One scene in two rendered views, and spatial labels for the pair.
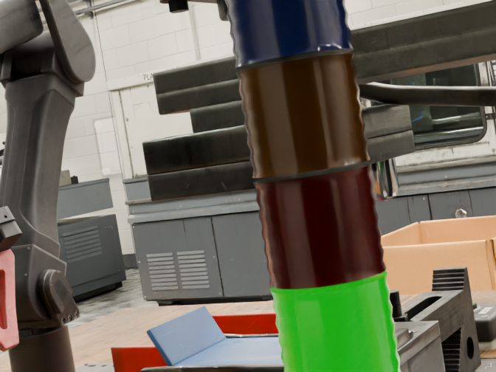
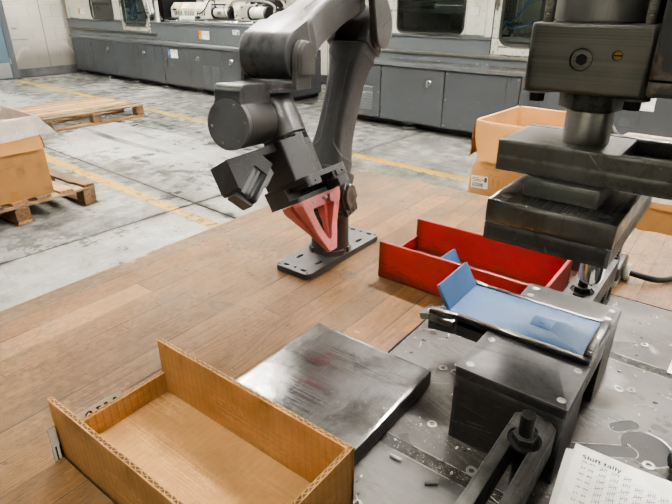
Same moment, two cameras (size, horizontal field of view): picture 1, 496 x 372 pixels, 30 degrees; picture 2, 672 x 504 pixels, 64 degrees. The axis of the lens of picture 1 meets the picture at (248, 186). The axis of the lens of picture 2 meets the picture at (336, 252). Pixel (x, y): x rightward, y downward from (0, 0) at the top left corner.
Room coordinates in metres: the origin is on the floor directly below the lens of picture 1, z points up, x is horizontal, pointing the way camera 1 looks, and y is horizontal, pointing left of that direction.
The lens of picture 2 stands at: (0.12, 0.14, 1.29)
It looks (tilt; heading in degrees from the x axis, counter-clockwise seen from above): 25 degrees down; 6
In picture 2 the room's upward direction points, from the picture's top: straight up
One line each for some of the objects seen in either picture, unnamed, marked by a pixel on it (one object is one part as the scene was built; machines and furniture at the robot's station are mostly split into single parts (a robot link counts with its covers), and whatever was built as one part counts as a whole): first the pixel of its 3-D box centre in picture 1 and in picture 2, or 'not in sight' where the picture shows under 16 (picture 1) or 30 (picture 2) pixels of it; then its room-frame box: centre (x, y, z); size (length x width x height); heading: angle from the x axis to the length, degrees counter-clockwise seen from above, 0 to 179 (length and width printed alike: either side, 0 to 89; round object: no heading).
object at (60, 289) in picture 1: (29, 302); (328, 196); (0.92, 0.23, 1.00); 0.09 x 0.06 x 0.06; 70
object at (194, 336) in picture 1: (269, 334); (516, 304); (0.62, 0.00, 1.00); 0.15 x 0.07 x 0.03; 59
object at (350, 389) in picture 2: not in sight; (327, 389); (0.57, 0.20, 0.91); 0.17 x 0.16 x 0.02; 149
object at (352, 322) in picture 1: (336, 331); not in sight; (0.30, -0.02, 1.07); 0.04 x 0.04 x 0.03
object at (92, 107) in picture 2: not in sight; (75, 112); (6.21, 3.88, 0.07); 1.20 x 1.00 x 0.14; 147
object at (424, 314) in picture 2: not in sight; (455, 320); (0.61, 0.06, 0.98); 0.07 x 0.02 x 0.01; 59
